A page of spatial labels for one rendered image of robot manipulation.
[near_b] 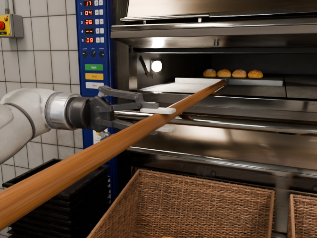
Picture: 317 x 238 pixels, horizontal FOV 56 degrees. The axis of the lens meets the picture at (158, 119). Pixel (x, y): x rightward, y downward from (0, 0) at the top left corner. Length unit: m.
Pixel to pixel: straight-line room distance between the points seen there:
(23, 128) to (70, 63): 0.75
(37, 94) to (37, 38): 0.80
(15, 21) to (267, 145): 1.20
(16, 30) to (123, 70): 0.55
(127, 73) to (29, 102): 0.61
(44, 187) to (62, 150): 1.22
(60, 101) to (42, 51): 0.82
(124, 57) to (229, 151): 0.56
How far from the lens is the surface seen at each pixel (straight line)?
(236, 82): 1.59
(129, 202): 1.26
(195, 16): 1.05
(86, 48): 1.32
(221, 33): 0.98
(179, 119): 0.79
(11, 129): 0.68
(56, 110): 0.71
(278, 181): 1.20
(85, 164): 0.37
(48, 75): 1.50
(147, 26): 1.06
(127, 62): 1.25
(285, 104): 1.12
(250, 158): 1.15
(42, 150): 1.62
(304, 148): 1.16
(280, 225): 1.26
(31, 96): 0.75
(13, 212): 0.29
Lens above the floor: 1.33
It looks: 12 degrees down
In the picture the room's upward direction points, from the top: straight up
